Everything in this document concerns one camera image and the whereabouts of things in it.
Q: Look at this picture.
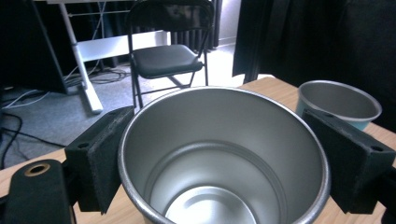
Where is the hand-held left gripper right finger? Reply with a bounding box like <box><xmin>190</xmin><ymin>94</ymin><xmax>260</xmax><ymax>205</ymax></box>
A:
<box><xmin>301</xmin><ymin>107</ymin><xmax>396</xmax><ymax>216</ymax></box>

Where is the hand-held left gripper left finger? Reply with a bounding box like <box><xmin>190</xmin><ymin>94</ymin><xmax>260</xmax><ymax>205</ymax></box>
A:
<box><xmin>64</xmin><ymin>105</ymin><xmax>135</xmax><ymax>216</ymax></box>

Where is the brown metal cup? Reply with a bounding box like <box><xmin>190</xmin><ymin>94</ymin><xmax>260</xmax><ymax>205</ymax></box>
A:
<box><xmin>117</xmin><ymin>86</ymin><xmax>332</xmax><ymax>224</ymax></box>

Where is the teal metal cup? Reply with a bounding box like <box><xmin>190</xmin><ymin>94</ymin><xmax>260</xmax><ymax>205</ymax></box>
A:
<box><xmin>295</xmin><ymin>79</ymin><xmax>384</xmax><ymax>132</ymax></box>

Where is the black folding chair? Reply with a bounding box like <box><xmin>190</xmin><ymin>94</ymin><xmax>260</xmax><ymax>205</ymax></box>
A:
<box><xmin>126</xmin><ymin>0</ymin><xmax>216</xmax><ymax>110</ymax></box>

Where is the black cloth screen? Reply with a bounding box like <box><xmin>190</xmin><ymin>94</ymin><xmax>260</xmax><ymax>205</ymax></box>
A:
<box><xmin>232</xmin><ymin>0</ymin><xmax>396</xmax><ymax>133</ymax></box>

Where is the dark cabinet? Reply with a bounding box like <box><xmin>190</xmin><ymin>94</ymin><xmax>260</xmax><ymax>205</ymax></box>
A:
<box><xmin>0</xmin><ymin>0</ymin><xmax>69</xmax><ymax>95</ymax></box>

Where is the black floor cable bundle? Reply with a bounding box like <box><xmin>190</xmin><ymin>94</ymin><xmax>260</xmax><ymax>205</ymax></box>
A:
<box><xmin>0</xmin><ymin>111</ymin><xmax>67</xmax><ymax>171</ymax></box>

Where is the white desk frame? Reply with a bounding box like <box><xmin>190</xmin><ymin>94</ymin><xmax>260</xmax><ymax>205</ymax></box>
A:
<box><xmin>32</xmin><ymin>0</ymin><xmax>173</xmax><ymax>115</ymax></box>

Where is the white floor cable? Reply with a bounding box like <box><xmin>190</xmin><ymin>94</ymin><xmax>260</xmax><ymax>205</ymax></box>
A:
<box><xmin>0</xmin><ymin>88</ymin><xmax>51</xmax><ymax>110</ymax></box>

